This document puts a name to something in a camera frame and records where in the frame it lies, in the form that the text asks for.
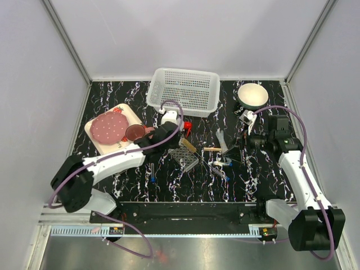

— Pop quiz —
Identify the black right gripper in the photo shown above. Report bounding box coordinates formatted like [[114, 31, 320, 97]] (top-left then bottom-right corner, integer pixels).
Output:
[[223, 123, 274, 163]]

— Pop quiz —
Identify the blue cap test tube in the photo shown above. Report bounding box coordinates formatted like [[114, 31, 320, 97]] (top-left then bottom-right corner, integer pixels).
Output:
[[150, 163, 156, 183], [211, 167, 230, 181], [212, 161, 232, 167]]

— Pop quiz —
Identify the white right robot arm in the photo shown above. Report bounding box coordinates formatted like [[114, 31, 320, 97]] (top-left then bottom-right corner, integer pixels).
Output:
[[225, 115, 345, 251]]

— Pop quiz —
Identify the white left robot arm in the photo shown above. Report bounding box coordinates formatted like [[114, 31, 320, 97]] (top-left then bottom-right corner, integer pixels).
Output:
[[51, 121, 180, 223]]

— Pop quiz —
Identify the clear plastic pipettes bundle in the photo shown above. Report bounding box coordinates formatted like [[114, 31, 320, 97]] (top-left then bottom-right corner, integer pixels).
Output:
[[215, 129, 228, 154]]

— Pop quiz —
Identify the brown bristle tube brush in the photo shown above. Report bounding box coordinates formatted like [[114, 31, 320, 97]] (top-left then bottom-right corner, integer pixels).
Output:
[[181, 138, 210, 168]]

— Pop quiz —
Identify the white wash bottle red cap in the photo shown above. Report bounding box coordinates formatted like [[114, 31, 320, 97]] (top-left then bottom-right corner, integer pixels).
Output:
[[177, 118, 192, 132]]

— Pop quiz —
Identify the wooden stick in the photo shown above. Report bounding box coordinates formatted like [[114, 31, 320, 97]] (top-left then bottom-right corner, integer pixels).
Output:
[[203, 147, 222, 152]]

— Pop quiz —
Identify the translucent pink mug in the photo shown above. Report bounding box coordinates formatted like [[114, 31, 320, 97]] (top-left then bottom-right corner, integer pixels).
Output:
[[125, 124, 155, 141]]

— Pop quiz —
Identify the clear acrylic tube rack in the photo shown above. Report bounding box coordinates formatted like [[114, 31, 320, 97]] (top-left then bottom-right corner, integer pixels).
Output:
[[169, 145, 199, 173]]

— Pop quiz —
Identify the white perforated plastic basket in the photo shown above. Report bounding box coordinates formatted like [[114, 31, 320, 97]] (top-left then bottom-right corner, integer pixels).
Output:
[[146, 68, 221, 118]]

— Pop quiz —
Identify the cream and green bowl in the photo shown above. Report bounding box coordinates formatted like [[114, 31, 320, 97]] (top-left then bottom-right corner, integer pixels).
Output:
[[237, 83, 269, 111]]

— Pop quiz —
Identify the pink polka dot plate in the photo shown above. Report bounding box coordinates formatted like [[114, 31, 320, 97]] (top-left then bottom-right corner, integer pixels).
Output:
[[89, 111, 129, 145]]

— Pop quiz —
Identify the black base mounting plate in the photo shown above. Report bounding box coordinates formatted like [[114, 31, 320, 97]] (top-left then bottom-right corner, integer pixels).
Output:
[[89, 201, 285, 235]]

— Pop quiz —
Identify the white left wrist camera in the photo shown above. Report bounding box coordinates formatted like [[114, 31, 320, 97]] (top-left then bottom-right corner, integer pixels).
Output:
[[159, 109, 178, 125]]

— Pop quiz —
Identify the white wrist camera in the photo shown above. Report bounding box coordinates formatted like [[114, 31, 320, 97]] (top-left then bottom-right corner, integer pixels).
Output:
[[159, 109, 178, 125], [240, 110, 257, 135]]

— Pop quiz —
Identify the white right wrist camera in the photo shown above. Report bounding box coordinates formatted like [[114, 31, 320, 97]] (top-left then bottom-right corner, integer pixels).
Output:
[[240, 110, 257, 135]]

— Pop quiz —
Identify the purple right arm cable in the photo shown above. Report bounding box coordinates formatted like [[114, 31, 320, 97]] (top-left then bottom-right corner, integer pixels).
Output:
[[251, 105, 337, 261]]

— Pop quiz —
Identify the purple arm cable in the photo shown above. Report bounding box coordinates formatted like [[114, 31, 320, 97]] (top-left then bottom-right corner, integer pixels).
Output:
[[47, 100, 185, 259], [251, 105, 337, 261]]

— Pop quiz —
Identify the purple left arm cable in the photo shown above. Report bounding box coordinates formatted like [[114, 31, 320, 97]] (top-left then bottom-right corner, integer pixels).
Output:
[[47, 100, 185, 259]]

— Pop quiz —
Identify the slotted cable duct rail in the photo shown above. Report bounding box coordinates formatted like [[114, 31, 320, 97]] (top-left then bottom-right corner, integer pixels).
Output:
[[51, 226, 124, 237]]

